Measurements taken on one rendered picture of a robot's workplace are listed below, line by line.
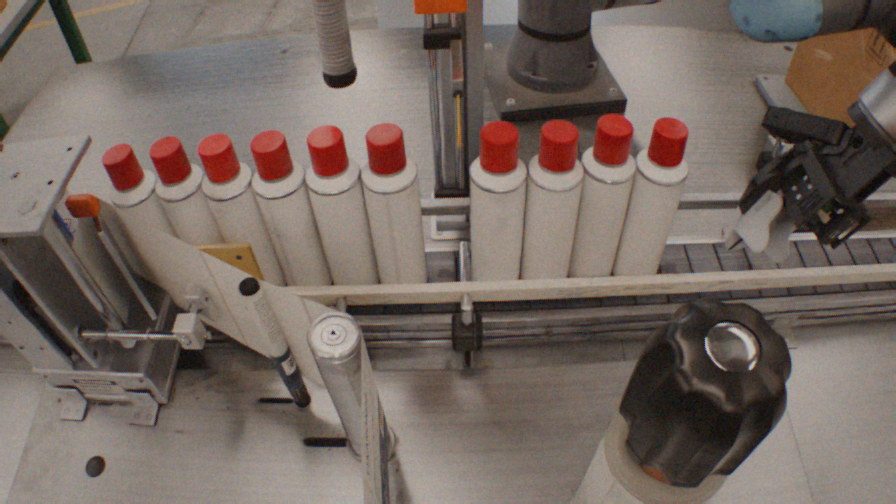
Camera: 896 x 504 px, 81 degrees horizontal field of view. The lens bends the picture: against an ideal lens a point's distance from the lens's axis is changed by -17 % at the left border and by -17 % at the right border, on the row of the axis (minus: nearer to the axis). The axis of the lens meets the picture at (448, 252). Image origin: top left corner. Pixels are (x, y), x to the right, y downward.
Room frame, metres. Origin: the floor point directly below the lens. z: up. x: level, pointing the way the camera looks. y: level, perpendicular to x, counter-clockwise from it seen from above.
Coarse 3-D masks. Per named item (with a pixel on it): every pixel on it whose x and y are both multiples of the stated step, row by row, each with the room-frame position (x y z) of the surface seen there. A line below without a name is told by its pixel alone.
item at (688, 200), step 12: (432, 204) 0.46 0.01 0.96; (444, 204) 0.45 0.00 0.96; (456, 204) 0.45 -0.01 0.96; (468, 204) 0.45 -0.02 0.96; (684, 204) 0.44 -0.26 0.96; (696, 204) 0.44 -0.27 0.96; (708, 204) 0.44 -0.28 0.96; (720, 204) 0.44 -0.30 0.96; (732, 204) 0.44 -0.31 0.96; (864, 204) 0.44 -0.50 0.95; (876, 204) 0.44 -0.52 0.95; (888, 204) 0.44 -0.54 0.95
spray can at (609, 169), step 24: (600, 120) 0.43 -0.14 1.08; (624, 120) 0.43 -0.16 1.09; (600, 144) 0.41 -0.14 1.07; (624, 144) 0.41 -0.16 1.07; (600, 168) 0.41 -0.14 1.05; (624, 168) 0.41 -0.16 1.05; (600, 192) 0.40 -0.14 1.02; (624, 192) 0.40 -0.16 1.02; (600, 216) 0.40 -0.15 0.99; (624, 216) 0.41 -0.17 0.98; (576, 240) 0.41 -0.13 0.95; (600, 240) 0.40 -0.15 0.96; (576, 264) 0.41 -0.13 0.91; (600, 264) 0.40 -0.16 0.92
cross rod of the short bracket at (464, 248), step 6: (462, 246) 0.44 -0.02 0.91; (468, 246) 0.44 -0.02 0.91; (462, 252) 0.43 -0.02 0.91; (468, 252) 0.43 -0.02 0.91; (462, 258) 0.43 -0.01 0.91; (468, 258) 0.43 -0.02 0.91; (462, 264) 0.42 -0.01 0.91; (468, 264) 0.42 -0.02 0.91; (462, 270) 0.41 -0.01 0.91; (468, 270) 0.41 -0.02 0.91; (462, 276) 0.40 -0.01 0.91; (468, 276) 0.40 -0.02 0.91; (462, 294) 0.38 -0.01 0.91; (468, 294) 0.38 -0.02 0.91; (462, 300) 0.37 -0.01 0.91; (468, 300) 0.37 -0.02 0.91
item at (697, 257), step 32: (448, 256) 0.45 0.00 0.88; (672, 256) 0.44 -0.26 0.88; (704, 256) 0.43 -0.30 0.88; (736, 256) 0.43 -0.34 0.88; (800, 256) 0.42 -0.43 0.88; (832, 256) 0.42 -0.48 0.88; (864, 256) 0.42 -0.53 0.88; (768, 288) 0.38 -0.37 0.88; (800, 288) 0.38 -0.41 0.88; (832, 288) 0.37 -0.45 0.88; (864, 288) 0.37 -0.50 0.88
